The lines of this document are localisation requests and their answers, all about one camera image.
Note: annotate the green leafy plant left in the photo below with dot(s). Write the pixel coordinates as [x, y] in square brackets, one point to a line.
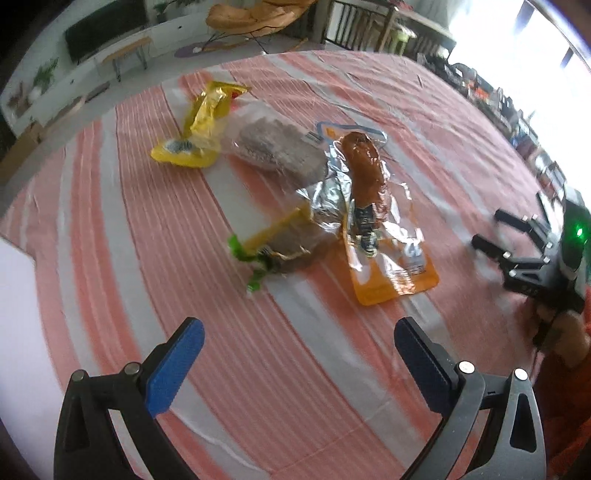
[45, 75]

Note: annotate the person's right hand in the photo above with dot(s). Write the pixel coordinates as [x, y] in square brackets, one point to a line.
[567, 336]

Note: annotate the small green-yellow dark packet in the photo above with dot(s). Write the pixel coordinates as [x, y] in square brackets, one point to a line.
[290, 244]

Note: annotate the orange lounge chair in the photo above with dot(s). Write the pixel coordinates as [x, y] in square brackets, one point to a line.
[262, 19]

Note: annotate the orange sausage snack pouch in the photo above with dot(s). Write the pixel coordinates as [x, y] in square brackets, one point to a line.
[376, 226]

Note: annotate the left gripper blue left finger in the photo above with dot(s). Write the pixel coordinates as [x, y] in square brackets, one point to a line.
[86, 444]

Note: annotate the red striped tablecloth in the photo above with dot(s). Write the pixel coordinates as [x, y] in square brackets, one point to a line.
[299, 205]

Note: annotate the clear bag brown cakes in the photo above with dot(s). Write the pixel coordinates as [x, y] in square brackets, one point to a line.
[271, 142]

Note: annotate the dark wooden chair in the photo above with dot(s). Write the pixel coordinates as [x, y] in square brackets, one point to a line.
[361, 25]

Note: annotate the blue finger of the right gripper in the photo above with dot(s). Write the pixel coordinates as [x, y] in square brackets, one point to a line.
[502, 257]
[537, 230]

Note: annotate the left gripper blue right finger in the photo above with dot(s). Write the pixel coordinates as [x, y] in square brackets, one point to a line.
[512, 443]

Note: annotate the white cardboard storage box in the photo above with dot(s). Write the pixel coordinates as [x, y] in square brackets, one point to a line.
[27, 359]

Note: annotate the black flat television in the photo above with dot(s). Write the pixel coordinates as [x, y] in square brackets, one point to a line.
[90, 34]

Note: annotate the small wooden bench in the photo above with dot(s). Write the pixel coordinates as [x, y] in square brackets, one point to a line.
[136, 48]

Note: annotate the white tv cabinet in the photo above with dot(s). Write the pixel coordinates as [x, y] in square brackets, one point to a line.
[23, 104]

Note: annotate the brown cardboard box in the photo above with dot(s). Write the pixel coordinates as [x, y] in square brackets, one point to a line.
[24, 146]

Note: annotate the yellow crinkled snack bag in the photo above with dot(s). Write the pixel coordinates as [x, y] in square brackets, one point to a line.
[200, 141]

